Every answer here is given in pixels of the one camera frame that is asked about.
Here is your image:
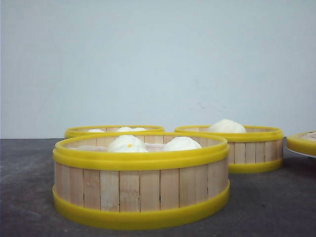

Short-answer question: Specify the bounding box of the white bun back right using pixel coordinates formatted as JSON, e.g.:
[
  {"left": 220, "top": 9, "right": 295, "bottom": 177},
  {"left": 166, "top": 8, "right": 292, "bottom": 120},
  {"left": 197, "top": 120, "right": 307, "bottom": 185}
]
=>
[{"left": 133, "top": 127, "right": 146, "bottom": 131}]

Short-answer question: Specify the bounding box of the white bun front right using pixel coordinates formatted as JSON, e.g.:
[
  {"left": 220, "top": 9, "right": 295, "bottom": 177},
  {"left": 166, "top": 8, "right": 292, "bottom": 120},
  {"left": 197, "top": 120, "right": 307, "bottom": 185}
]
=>
[{"left": 162, "top": 136, "right": 201, "bottom": 152}]

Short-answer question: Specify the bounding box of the white bun back left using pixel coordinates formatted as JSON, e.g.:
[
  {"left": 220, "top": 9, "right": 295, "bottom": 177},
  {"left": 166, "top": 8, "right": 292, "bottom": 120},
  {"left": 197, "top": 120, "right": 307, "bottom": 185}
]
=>
[{"left": 87, "top": 128, "right": 104, "bottom": 133}]

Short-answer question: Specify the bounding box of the large white bun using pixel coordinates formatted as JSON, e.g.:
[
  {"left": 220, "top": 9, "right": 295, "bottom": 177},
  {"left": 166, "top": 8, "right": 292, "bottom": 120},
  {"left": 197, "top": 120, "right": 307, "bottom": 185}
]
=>
[{"left": 208, "top": 119, "right": 246, "bottom": 133}]

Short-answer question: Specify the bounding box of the white plate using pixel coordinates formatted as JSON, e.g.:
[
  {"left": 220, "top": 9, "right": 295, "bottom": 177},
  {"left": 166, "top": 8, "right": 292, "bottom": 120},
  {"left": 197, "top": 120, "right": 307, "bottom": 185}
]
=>
[{"left": 286, "top": 147, "right": 316, "bottom": 159}]

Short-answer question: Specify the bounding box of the white bun back middle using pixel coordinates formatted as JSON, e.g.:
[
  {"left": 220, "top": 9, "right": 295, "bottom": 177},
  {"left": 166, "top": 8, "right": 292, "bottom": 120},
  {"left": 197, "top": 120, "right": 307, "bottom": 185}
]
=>
[{"left": 116, "top": 126, "right": 133, "bottom": 132}]

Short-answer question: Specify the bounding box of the front bamboo steamer basket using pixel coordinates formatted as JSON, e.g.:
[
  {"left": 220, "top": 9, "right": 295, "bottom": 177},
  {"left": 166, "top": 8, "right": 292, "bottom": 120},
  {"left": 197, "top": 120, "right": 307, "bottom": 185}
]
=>
[{"left": 52, "top": 132, "right": 230, "bottom": 230}]

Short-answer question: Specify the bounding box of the yellow-rimmed steamer lid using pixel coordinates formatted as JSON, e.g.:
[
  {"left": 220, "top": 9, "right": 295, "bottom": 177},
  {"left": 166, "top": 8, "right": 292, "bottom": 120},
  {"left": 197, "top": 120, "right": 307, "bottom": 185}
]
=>
[{"left": 286, "top": 131, "right": 316, "bottom": 158}]

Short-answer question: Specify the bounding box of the white bun with yellow dot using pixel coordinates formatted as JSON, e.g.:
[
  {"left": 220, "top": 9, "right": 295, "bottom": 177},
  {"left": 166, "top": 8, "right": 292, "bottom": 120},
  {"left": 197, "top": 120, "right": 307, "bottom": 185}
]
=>
[{"left": 107, "top": 135, "right": 148, "bottom": 153}]

